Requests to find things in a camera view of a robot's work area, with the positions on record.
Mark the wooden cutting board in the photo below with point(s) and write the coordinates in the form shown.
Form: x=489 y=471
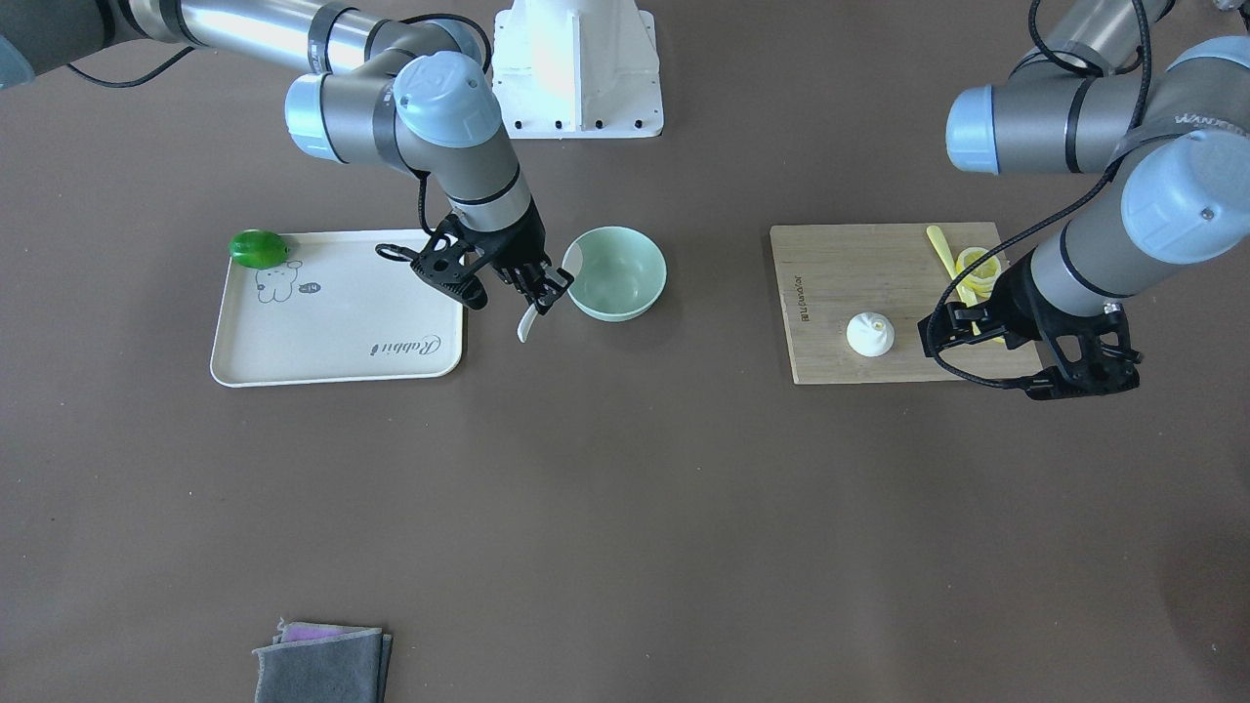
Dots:
x=826 y=275

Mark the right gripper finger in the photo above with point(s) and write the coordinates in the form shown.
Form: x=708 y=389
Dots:
x=539 y=292
x=562 y=278

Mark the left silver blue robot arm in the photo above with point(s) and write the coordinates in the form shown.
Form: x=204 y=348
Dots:
x=1170 y=147

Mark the green lime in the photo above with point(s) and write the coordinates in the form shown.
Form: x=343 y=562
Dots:
x=258 y=248

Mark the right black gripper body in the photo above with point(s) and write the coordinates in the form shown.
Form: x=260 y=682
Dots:
x=516 y=246

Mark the cream rabbit tray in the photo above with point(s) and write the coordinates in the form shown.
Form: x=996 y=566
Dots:
x=335 y=312

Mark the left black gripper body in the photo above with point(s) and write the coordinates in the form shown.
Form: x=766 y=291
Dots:
x=1016 y=299

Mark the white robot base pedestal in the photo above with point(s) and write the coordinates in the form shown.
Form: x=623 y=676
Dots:
x=577 y=70

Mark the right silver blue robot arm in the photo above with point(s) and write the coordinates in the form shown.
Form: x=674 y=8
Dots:
x=413 y=96

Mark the lemon slice stack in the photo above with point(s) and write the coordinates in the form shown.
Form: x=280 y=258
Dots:
x=981 y=279

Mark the yellow plastic knife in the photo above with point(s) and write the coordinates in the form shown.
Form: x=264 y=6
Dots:
x=944 y=252

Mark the white ceramic spoon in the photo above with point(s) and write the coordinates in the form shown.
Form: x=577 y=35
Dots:
x=527 y=322

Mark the grey folded cloth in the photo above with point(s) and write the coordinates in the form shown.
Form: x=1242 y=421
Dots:
x=314 y=662

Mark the mint green bowl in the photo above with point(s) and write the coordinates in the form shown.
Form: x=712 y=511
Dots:
x=618 y=273

